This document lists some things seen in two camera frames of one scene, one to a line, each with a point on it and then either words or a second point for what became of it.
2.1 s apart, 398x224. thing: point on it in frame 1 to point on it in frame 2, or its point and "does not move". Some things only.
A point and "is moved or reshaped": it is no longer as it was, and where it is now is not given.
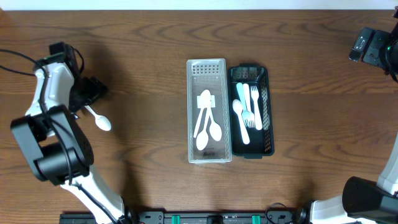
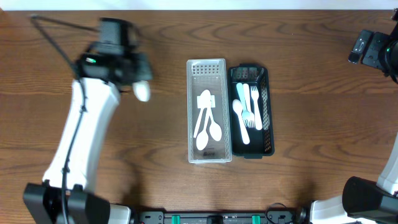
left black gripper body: [84, 91] to [134, 68]
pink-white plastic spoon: [237, 106] does not move
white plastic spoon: [202, 139] does not move
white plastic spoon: [215, 129] does not move
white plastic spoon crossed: [101, 121] is moved or reshaped
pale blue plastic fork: [245, 115] does not move
